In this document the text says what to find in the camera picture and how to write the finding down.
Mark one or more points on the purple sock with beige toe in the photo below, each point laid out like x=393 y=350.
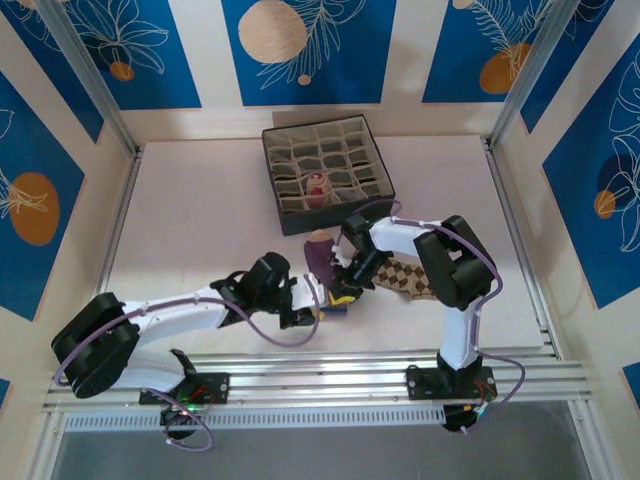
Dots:
x=320 y=260

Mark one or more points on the brown checkered sock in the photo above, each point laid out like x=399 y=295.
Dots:
x=400 y=277

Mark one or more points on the beige sock with red toe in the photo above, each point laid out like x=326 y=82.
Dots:
x=317 y=192

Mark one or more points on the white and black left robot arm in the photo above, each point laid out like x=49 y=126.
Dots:
x=175 y=312

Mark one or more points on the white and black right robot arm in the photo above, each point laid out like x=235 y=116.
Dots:
x=395 y=235

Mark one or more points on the black fabric sock organizer box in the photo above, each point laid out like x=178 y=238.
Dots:
x=320 y=220

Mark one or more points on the black controller board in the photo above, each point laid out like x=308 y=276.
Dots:
x=177 y=417
x=457 y=420

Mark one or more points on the aluminium mounting rail frame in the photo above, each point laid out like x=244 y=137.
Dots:
x=320 y=380

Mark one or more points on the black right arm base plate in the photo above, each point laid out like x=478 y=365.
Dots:
x=420 y=385

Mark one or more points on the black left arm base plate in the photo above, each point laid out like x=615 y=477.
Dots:
x=220 y=387

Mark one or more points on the aluminium side rail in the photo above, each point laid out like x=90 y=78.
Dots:
x=108 y=260
x=509 y=200

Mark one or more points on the blue floral wall panel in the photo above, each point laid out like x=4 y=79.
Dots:
x=175 y=90
x=575 y=65
x=65 y=95
x=50 y=165
x=575 y=225
x=350 y=75
x=450 y=75

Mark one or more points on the aluminium frame post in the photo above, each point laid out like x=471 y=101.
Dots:
x=91 y=75
x=540 y=70

